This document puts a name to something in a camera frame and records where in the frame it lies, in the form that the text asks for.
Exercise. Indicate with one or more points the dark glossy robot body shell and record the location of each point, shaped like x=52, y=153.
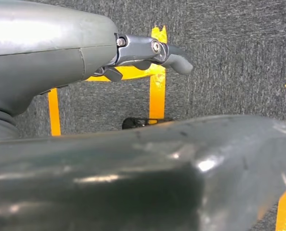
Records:
x=133, y=185

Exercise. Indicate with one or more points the torn yellow floor tape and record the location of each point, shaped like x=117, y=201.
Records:
x=157, y=95

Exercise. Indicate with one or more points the small black floor object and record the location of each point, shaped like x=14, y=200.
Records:
x=129, y=122

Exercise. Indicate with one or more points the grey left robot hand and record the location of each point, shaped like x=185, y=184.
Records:
x=48, y=47

